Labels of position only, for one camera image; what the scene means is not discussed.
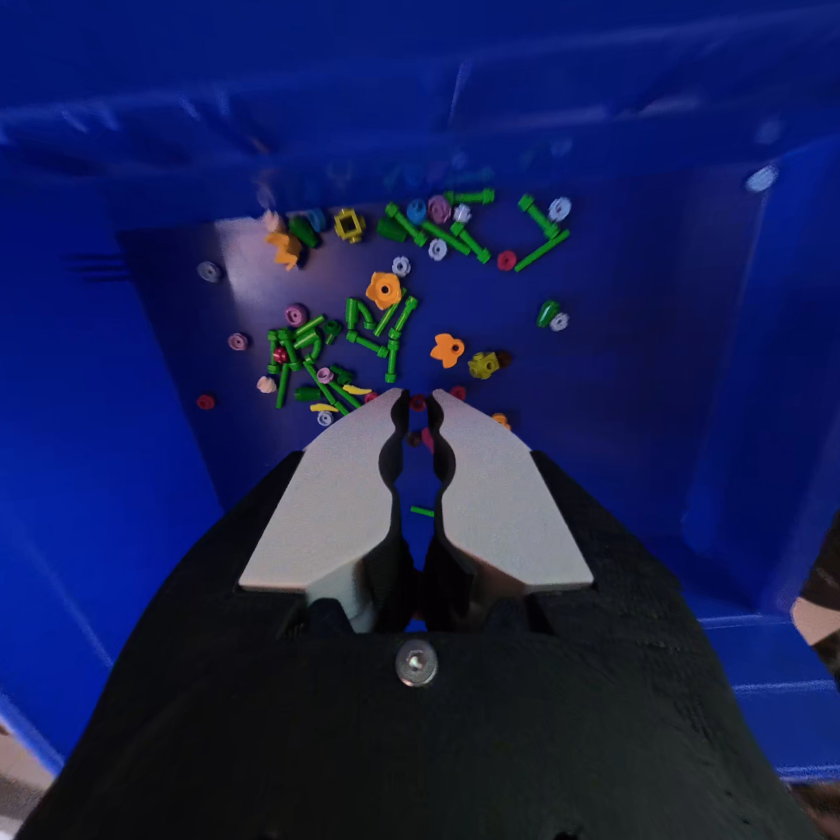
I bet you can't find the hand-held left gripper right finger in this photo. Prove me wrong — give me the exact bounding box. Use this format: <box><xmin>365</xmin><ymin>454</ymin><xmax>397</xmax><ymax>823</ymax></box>
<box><xmin>423</xmin><ymin>390</ymin><xmax>594</xmax><ymax>615</ymax></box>

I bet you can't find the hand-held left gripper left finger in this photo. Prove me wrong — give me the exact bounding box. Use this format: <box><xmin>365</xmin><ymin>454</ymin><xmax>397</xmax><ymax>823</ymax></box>
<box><xmin>239</xmin><ymin>390</ymin><xmax>412</xmax><ymax>615</ymax></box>

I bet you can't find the blue plastic bin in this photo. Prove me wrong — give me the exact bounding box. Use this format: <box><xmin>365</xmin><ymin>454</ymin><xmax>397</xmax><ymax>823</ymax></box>
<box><xmin>0</xmin><ymin>0</ymin><xmax>840</xmax><ymax>788</ymax></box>

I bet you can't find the pile of small toy bricks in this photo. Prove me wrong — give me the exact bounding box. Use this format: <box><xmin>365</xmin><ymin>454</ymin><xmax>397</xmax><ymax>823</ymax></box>
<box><xmin>195</xmin><ymin>184</ymin><xmax>578</xmax><ymax>519</ymax></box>

